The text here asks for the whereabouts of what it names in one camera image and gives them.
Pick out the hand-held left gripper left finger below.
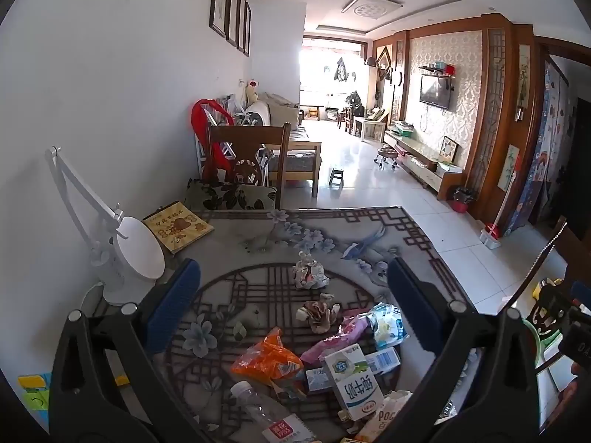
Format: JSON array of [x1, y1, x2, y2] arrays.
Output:
[[48, 257, 218, 443]]

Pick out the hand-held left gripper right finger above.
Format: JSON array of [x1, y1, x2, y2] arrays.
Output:
[[387, 256, 543, 443]]

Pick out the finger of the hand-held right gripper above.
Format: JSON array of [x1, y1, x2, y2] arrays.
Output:
[[538, 281, 591, 322]]

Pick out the newspaper ball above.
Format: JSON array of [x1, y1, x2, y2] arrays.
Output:
[[293, 251, 330, 291]]

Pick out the strawberry biscuit stick packet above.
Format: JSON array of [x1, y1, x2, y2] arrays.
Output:
[[353, 390, 414, 443]]

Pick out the green plastic chair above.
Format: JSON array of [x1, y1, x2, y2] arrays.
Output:
[[524, 318, 571, 370]]

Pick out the blue white snack bag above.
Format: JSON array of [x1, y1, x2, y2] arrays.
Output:
[[367, 302, 409, 350]]

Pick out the white desk lamp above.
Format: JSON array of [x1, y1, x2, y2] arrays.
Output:
[[45, 147, 166, 306]]

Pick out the blue white flat carton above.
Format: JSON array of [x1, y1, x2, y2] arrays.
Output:
[[305, 347, 402, 393]]

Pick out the yellow book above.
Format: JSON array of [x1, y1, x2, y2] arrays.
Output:
[[142, 201, 215, 254]]

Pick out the pink wrapper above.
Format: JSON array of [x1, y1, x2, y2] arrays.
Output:
[[300, 308, 372, 364]]

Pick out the crumpled brown paper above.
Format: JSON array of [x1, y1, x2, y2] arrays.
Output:
[[297, 293, 342, 334]]

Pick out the white green milk carton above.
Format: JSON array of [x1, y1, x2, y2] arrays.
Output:
[[322, 346, 385, 422]]

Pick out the floral seat cushion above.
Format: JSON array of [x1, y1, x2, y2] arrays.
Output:
[[185, 179, 278, 212]]

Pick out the red waste bin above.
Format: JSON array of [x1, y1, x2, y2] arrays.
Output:
[[450, 187, 476, 214]]

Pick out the orange plastic bag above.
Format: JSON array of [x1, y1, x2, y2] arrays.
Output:
[[231, 327, 305, 386]]

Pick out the long television cabinet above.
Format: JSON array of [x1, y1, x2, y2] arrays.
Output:
[[384, 130, 465, 201]]

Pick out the clear plastic bottle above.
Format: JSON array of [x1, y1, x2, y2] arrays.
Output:
[[229, 381, 319, 443]]

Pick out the cartoon printed door curtain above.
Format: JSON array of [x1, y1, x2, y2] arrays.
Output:
[[503, 55, 571, 236]]

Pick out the rolling round stool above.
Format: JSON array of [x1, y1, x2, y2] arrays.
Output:
[[374, 144, 400, 171]]

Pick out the small framed picture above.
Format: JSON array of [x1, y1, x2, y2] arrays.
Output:
[[438, 136, 459, 163]]

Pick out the colourful paper sheets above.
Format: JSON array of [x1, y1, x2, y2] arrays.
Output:
[[18, 373, 51, 411]]

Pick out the dark wooden chair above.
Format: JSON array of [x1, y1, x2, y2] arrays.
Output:
[[205, 123, 293, 210]]

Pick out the wooden bench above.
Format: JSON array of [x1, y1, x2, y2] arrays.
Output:
[[265, 138, 322, 197]]

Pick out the beige sofa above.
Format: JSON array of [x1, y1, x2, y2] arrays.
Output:
[[245, 92, 302, 138]]

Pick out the square ceiling lamp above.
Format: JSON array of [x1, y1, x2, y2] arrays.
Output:
[[342, 0, 402, 18]]

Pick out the white lamp cable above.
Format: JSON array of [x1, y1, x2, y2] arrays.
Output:
[[78, 281, 106, 310]]

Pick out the white dustpan with handle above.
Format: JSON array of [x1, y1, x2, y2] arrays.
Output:
[[479, 157, 522, 250]]

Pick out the wall television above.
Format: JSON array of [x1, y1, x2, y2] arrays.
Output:
[[419, 75, 452, 110]]

